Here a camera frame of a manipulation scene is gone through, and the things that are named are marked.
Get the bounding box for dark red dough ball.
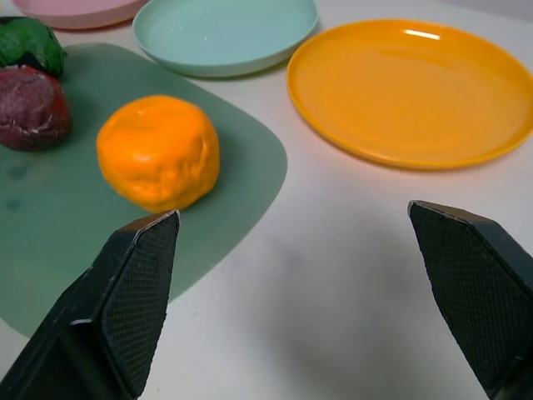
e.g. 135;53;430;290
0;64;73;152

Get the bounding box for green dough ball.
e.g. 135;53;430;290
0;16;67;78

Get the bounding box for orange dough ball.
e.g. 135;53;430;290
96;94;221;214

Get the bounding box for green mat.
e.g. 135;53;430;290
0;42;290;341

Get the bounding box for orange plate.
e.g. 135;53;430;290
286;18;533;171

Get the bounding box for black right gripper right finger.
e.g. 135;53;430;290
407;199;533;400

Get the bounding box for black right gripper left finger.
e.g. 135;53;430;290
0;209;182;400

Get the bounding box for pink plate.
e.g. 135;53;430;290
11;0;152;31

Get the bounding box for light green plate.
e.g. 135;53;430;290
132;0;321;79

